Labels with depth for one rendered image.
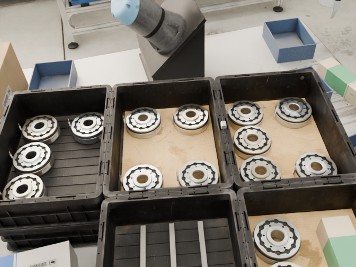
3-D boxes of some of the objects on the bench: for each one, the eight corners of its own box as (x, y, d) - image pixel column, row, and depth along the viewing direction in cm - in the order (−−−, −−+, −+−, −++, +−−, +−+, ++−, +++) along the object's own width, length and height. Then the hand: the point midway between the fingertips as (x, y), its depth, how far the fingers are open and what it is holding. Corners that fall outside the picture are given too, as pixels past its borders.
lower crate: (35, 143, 131) (23, 117, 122) (124, 136, 131) (118, 110, 122) (6, 254, 103) (-12, 232, 95) (118, 246, 104) (110, 222, 95)
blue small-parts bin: (261, 36, 168) (263, 21, 162) (295, 32, 168) (298, 17, 163) (276, 63, 154) (279, 49, 149) (313, 59, 155) (317, 43, 150)
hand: (329, 4), depth 122 cm, fingers open, 14 cm apart
